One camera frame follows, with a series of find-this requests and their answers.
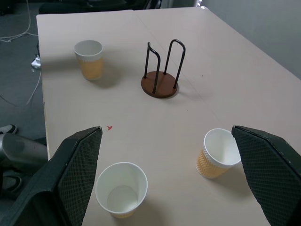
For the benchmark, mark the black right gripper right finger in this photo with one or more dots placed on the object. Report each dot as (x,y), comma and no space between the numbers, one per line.
(265,169)

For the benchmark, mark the orange ribbed paper cup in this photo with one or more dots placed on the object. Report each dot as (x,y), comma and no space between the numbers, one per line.
(216,155)
(121,188)
(90,61)

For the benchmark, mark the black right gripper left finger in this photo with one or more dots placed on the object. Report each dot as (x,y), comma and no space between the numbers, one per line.
(70,179)

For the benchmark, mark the white power adapter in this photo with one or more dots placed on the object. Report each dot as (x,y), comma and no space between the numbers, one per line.
(36,62)

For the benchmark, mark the black and white shoe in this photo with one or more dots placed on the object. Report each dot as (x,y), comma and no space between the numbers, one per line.
(8,129)

